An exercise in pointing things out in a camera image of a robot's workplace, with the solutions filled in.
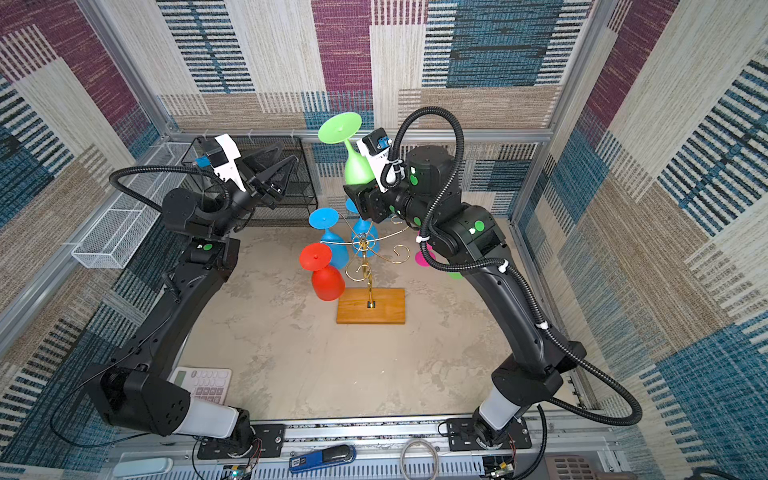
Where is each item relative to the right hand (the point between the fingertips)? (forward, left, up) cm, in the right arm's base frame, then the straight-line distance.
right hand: (363, 184), depth 58 cm
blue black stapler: (-39, +11, -44) cm, 60 cm away
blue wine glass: (+7, +11, -16) cm, 20 cm away
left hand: (+3, +13, +6) cm, 15 cm away
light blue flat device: (-40, +55, -46) cm, 82 cm away
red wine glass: (-4, +11, -28) cm, 31 cm away
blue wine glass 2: (+1, +1, -17) cm, 17 cm away
